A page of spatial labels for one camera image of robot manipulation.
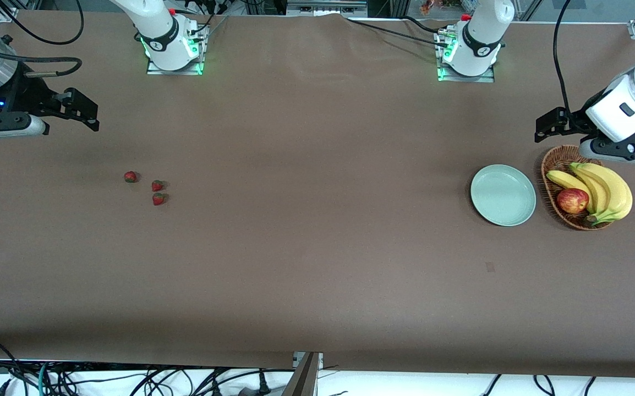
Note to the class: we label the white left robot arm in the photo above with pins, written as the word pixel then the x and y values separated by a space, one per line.
pixel 482 33

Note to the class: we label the red apple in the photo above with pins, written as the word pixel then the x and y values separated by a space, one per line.
pixel 572 201

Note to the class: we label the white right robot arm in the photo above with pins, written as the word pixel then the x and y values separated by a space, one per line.
pixel 158 27

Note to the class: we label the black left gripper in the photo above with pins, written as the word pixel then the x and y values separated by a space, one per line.
pixel 578 121

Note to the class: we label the small yellow banana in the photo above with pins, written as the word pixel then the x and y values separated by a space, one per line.
pixel 568 180

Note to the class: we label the dark metal beam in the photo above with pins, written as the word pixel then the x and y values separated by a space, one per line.
pixel 304 379

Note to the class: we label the pale green plate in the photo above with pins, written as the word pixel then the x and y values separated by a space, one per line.
pixel 503 195

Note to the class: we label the silver equipment box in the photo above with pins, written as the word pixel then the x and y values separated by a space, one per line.
pixel 326 6

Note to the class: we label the silver metal bracket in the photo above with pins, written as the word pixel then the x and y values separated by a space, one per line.
pixel 298 358

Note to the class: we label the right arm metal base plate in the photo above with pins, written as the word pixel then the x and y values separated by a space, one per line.
pixel 155 70

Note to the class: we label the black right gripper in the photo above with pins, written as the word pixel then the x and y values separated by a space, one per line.
pixel 27 97

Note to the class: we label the brown table cover sheet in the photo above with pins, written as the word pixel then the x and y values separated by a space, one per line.
pixel 295 275

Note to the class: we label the brown wicker basket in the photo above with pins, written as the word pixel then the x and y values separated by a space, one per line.
pixel 557 159

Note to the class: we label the red strawberry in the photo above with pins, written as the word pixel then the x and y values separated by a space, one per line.
pixel 158 199
pixel 157 186
pixel 130 176

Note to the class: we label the large yellow banana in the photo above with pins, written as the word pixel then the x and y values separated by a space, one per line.
pixel 619 192

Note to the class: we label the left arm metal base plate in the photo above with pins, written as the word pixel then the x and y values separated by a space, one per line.
pixel 488 78

